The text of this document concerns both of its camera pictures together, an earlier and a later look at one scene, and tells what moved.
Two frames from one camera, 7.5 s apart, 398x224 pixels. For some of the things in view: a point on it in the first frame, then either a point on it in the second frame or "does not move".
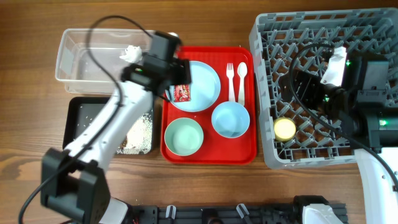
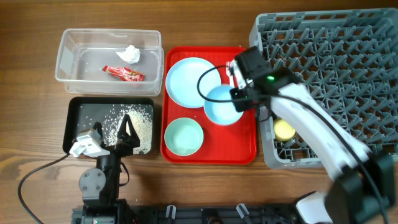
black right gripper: (310, 83) -> (240, 105)
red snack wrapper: (182, 93) -> (124, 73)
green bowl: (183, 136) does not move
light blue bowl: (231, 119) -> (222, 114)
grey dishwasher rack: (296, 133) does not move
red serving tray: (212, 120) does not move
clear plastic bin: (90, 61) does not move
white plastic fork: (230, 73) does not move
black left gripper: (185, 76) -> (125, 149)
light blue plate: (205, 88) does not move
